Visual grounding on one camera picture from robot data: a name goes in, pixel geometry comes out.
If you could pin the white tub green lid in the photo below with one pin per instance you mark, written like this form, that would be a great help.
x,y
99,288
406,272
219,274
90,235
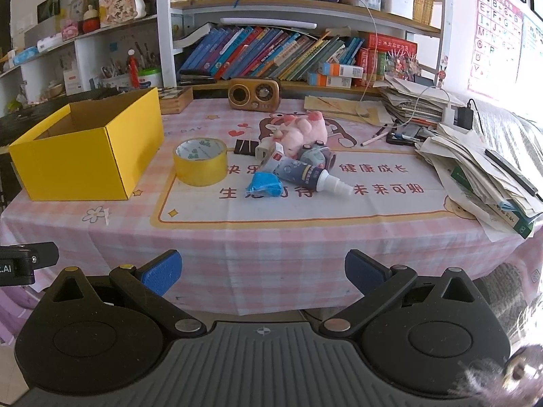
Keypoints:
x,y
150,78

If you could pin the pink floral ornament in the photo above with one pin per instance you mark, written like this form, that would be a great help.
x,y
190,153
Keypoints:
x,y
121,2

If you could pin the manila paper sheets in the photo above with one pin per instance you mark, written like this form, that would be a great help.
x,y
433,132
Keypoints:
x,y
339,108

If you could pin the row of leaning books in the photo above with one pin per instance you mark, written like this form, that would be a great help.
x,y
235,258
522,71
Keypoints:
x,y
263,53

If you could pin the white power adapter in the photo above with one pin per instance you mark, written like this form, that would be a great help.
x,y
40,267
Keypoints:
x,y
449,116

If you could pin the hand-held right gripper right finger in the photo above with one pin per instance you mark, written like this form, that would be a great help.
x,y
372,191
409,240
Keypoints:
x,y
365,269

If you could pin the loose pile of papers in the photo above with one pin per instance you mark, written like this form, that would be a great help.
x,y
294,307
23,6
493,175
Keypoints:
x,y
475,169

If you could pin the white shelf unit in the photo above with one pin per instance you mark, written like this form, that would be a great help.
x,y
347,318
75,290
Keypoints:
x,y
166,42

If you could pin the yellow tape roll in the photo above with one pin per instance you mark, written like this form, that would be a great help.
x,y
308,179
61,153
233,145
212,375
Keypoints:
x,y
199,169

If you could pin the white lamp bar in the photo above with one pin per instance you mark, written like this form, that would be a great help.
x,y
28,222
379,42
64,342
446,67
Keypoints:
x,y
267,22

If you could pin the pink plush toy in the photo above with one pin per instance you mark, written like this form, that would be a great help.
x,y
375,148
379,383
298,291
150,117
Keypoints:
x,y
303,129

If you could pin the brown retro radio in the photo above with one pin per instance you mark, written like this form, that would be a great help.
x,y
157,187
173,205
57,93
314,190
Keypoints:
x,y
254,95

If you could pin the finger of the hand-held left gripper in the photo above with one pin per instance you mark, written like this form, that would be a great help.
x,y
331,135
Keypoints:
x,y
40,254

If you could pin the white marker pen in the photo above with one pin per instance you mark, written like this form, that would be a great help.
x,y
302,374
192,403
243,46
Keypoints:
x,y
375,138

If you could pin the dark blue spray bottle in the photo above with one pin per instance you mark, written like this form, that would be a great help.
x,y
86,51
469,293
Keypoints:
x,y
303,174

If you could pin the alphabet wall poster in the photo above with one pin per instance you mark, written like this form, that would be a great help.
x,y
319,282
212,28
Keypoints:
x,y
494,34

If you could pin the orange and blue carton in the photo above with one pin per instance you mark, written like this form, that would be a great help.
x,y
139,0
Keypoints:
x,y
341,70
328,80

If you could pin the red boxed dictionaries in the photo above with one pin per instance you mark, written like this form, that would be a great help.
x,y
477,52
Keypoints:
x,y
388,57

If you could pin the blue plastic packet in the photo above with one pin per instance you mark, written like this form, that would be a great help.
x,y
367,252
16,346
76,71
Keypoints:
x,y
264,185

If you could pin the black power adapter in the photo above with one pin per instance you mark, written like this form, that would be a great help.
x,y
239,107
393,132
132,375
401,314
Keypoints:
x,y
465,118

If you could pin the fluffy lilac sleeve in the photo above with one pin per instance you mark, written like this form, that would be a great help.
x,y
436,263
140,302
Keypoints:
x,y
500,377

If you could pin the pink cloth covered desktop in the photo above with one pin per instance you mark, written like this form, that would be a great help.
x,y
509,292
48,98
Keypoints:
x,y
297,237

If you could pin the yellow cardboard box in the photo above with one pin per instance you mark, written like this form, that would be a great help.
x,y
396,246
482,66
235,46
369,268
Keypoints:
x,y
85,165

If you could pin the grey toy car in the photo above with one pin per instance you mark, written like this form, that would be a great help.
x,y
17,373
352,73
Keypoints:
x,y
318,157

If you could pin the wooden chess board box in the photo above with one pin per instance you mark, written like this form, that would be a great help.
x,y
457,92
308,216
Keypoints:
x,y
174,99

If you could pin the white charger plug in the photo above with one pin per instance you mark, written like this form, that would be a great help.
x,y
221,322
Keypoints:
x,y
263,149

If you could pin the red bottle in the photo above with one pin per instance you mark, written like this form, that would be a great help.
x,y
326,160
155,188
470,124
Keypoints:
x,y
134,72

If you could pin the black piano keyboard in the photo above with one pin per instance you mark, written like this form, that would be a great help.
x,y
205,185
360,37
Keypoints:
x,y
17,123

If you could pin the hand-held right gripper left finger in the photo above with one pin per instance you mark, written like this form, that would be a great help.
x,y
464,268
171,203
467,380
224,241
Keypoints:
x,y
163,269

